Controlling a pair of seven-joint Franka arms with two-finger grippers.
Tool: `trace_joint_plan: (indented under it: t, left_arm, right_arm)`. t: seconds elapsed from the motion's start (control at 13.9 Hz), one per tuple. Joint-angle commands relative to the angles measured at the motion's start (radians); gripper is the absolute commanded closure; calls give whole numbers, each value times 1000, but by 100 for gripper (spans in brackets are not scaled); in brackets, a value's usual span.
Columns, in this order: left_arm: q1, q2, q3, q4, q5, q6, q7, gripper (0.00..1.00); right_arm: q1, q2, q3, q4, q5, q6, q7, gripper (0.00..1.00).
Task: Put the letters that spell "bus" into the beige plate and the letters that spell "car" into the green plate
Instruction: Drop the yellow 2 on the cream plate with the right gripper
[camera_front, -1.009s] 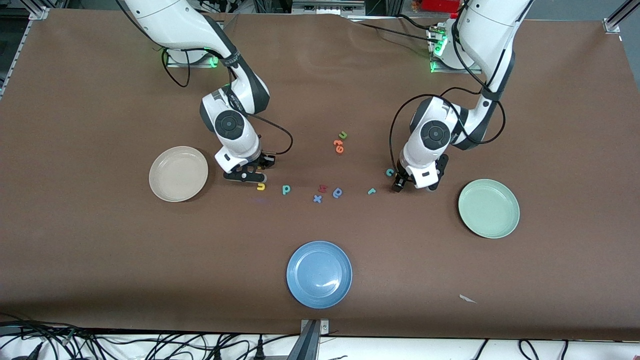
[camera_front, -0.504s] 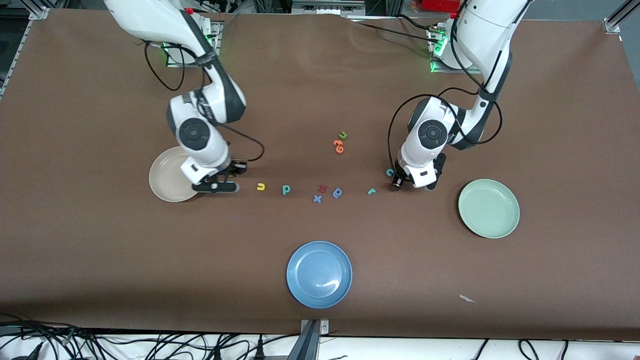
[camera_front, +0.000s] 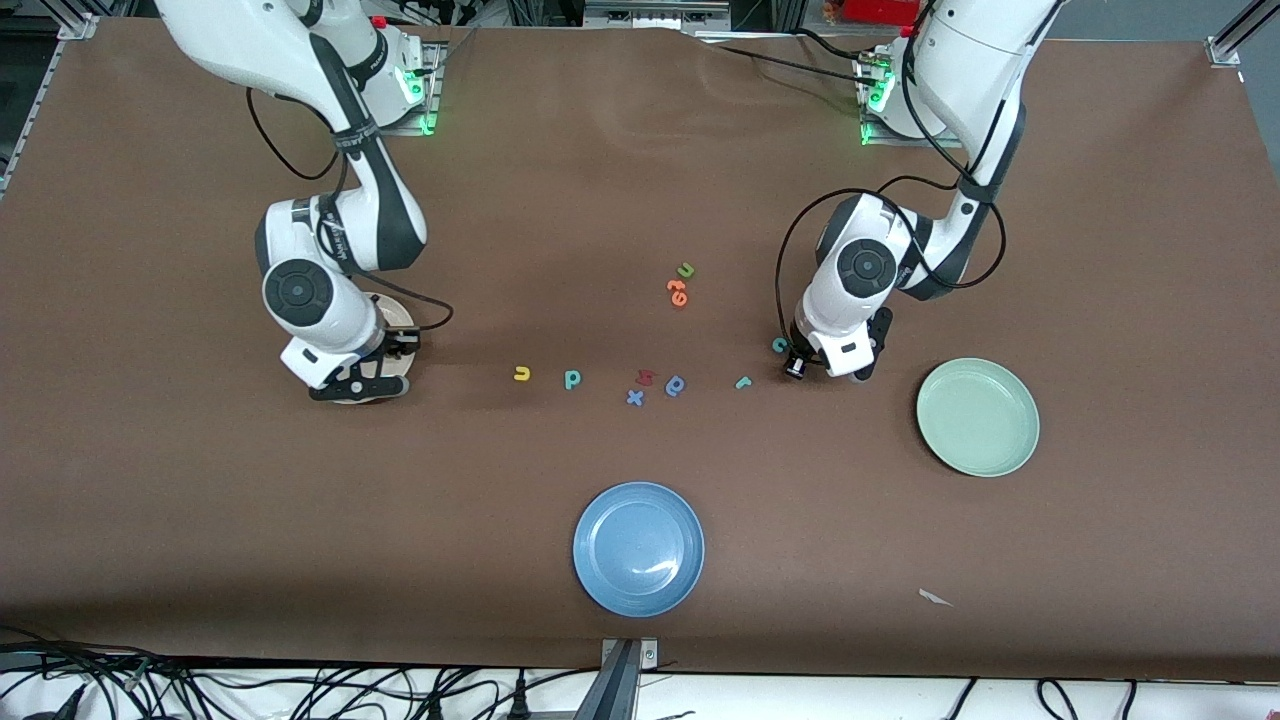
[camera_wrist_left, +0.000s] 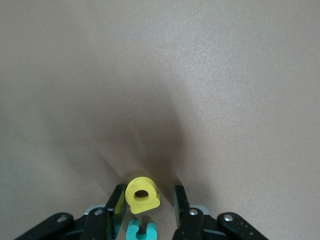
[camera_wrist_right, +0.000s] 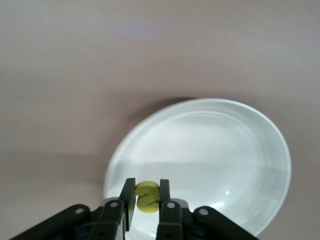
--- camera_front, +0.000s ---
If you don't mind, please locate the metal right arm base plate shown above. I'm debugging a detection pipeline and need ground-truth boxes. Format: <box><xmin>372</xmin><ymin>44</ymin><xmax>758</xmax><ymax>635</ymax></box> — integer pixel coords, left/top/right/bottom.
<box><xmin>332</xmin><ymin>40</ymin><xmax>441</xmax><ymax>136</ymax></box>

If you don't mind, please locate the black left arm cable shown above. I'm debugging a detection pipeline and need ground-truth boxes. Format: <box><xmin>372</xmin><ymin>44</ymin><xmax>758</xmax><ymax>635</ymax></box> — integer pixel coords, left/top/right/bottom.
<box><xmin>775</xmin><ymin>40</ymin><xmax>1009</xmax><ymax>346</ymax></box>

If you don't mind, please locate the beige brown plate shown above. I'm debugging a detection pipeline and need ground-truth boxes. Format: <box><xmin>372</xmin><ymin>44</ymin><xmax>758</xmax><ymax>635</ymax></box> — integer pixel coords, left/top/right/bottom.
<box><xmin>340</xmin><ymin>293</ymin><xmax>418</xmax><ymax>405</ymax></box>

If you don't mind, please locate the aluminium frame corner post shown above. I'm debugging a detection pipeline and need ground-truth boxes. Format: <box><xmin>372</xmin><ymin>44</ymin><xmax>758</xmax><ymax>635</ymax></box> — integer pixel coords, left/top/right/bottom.
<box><xmin>1205</xmin><ymin>0</ymin><xmax>1280</xmax><ymax>69</ymax></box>

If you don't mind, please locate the grey rack unit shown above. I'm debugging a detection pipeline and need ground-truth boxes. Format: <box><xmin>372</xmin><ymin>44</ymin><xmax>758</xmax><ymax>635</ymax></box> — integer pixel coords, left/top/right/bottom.
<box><xmin>583</xmin><ymin>0</ymin><xmax>733</xmax><ymax>33</ymax></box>

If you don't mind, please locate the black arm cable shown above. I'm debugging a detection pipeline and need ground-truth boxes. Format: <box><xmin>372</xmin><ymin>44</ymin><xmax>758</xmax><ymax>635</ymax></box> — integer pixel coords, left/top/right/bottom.
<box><xmin>775</xmin><ymin>40</ymin><xmax>1009</xmax><ymax>346</ymax></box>
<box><xmin>245</xmin><ymin>85</ymin><xmax>456</xmax><ymax>336</ymax></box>

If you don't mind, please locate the black base cable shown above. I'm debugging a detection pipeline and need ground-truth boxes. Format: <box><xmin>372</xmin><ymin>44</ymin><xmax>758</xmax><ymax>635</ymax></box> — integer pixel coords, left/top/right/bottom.
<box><xmin>715</xmin><ymin>42</ymin><xmax>881</xmax><ymax>89</ymax></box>
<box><xmin>795</xmin><ymin>28</ymin><xmax>871</xmax><ymax>63</ymax></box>

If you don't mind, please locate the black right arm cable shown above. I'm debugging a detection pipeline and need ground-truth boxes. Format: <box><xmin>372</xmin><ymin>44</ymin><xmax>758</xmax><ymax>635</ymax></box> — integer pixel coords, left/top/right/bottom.
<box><xmin>245</xmin><ymin>85</ymin><xmax>456</xmax><ymax>336</ymax></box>

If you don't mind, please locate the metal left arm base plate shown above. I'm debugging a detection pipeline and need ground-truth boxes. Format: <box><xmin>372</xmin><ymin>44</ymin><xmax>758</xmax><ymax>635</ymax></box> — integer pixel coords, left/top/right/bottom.
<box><xmin>855</xmin><ymin>50</ymin><xmax>936</xmax><ymax>149</ymax></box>

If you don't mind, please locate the red box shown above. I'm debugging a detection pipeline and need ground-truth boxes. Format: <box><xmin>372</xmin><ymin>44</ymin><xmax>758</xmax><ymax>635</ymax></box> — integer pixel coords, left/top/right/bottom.
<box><xmin>838</xmin><ymin>0</ymin><xmax>926</xmax><ymax>26</ymax></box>

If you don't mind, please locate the aluminium profile with bracket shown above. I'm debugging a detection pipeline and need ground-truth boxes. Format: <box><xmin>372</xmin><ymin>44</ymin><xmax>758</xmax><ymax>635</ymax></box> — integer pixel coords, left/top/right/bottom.
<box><xmin>575</xmin><ymin>638</ymin><xmax>661</xmax><ymax>720</ymax></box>

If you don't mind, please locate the blue plate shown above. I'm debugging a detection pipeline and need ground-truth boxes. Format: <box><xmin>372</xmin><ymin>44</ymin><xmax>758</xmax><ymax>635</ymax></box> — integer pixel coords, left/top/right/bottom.
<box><xmin>572</xmin><ymin>481</ymin><xmax>706</xmax><ymax>618</ymax></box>

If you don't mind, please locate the brown table cover sheet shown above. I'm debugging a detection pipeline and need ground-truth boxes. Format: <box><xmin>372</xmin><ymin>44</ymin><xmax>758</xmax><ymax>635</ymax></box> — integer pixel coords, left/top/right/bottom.
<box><xmin>0</xmin><ymin>18</ymin><xmax>1280</xmax><ymax>681</ymax></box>

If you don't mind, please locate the pale green plate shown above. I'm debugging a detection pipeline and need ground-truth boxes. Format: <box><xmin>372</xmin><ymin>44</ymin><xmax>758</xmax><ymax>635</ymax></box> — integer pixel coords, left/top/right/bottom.
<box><xmin>916</xmin><ymin>357</ymin><xmax>1041</xmax><ymax>478</ymax></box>

